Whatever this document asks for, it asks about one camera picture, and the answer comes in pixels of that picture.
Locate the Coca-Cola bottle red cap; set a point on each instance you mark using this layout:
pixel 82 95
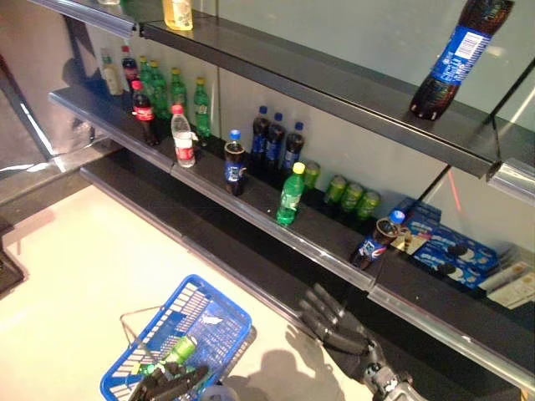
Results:
pixel 128 69
pixel 144 113

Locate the blue Oreo cookie box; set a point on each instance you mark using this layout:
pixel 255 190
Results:
pixel 443 271
pixel 476 255

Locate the black shelf board dark edge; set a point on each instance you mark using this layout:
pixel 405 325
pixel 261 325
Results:
pixel 292 58

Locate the large Pepsi bottle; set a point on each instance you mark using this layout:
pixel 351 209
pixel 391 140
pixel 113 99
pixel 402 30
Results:
pixel 455 58

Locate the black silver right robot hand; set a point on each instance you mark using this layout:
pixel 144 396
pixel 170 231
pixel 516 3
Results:
pixel 338 330

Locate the dark shiny side ledge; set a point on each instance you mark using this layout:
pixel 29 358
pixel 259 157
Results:
pixel 42 184

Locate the yellowish tea bottle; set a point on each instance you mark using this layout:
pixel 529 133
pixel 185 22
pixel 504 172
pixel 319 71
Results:
pixel 112 79

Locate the green Sprite bottle, grasped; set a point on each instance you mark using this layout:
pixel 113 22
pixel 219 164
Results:
pixel 181 348

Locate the black low side platform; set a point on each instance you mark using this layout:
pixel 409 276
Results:
pixel 10 259

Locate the water bottle red cap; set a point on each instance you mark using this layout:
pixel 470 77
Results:
pixel 184 146

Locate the large yellow drink bottle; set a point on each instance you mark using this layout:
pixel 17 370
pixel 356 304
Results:
pixel 177 14

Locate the blue plastic shopping basket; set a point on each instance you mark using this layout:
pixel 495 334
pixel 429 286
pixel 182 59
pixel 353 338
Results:
pixel 209 309

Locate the black frame post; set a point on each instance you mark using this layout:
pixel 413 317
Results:
pixel 29 121

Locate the grey left robot leg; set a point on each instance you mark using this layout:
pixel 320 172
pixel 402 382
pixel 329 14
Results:
pixel 219 394

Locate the Pepsi bottle blue cap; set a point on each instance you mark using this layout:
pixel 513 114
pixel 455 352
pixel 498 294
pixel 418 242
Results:
pixel 235 171
pixel 275 144
pixel 292 148
pixel 370 248
pixel 259 138

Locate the blue wafer roll box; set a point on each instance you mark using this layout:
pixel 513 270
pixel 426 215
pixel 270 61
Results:
pixel 411 242

